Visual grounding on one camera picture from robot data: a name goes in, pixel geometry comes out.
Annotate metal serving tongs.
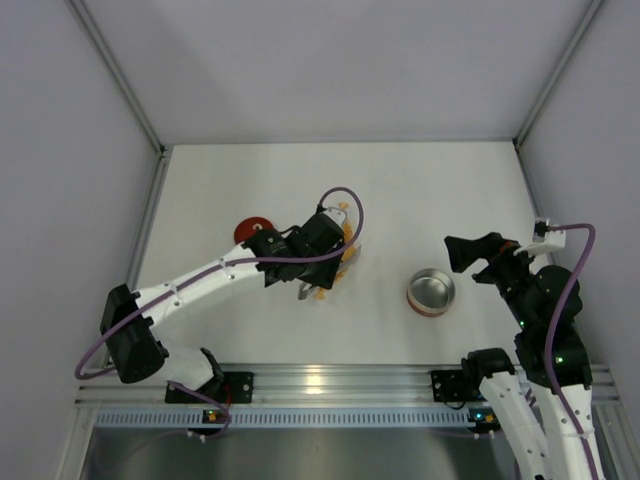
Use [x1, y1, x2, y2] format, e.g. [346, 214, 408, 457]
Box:
[298, 220, 361, 301]

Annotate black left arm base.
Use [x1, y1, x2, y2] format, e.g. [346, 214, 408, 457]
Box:
[164, 371, 254, 405]

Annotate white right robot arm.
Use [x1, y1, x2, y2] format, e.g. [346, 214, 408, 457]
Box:
[444, 221, 604, 479]

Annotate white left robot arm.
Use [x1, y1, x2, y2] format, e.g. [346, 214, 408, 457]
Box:
[100, 207, 347, 391]

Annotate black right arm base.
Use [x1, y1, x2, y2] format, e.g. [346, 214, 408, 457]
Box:
[430, 369, 474, 404]

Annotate metal round lunch box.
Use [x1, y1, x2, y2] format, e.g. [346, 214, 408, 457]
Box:
[406, 268, 456, 317]

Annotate boat-shaped woven basket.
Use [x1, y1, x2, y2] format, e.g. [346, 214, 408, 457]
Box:
[313, 201, 363, 301]

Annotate red round lid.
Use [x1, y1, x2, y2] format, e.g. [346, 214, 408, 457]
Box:
[233, 216, 274, 245]

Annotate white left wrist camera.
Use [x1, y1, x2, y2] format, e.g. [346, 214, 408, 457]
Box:
[322, 206, 348, 230]

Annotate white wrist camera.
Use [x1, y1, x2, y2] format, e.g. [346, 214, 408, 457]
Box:
[322, 206, 348, 230]
[514, 217, 566, 257]

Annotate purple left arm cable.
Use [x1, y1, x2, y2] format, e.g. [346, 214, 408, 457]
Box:
[74, 186, 366, 380]

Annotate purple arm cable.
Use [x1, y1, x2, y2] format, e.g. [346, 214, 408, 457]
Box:
[74, 186, 366, 380]
[547, 223, 601, 480]

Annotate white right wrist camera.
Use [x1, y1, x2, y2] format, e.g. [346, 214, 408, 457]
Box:
[514, 217, 566, 257]

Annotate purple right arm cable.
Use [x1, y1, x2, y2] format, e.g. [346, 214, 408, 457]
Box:
[547, 223, 601, 480]

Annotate aluminium front rail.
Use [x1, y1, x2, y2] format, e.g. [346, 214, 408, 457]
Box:
[74, 363, 621, 431]

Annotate aluminium right frame post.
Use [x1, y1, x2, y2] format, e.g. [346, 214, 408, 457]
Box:
[513, 0, 608, 153]

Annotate aluminium frame post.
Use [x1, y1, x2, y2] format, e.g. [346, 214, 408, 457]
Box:
[513, 0, 608, 153]
[64, 0, 165, 156]

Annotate aluminium left frame post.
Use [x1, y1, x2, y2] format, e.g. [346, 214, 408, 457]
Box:
[64, 0, 165, 156]

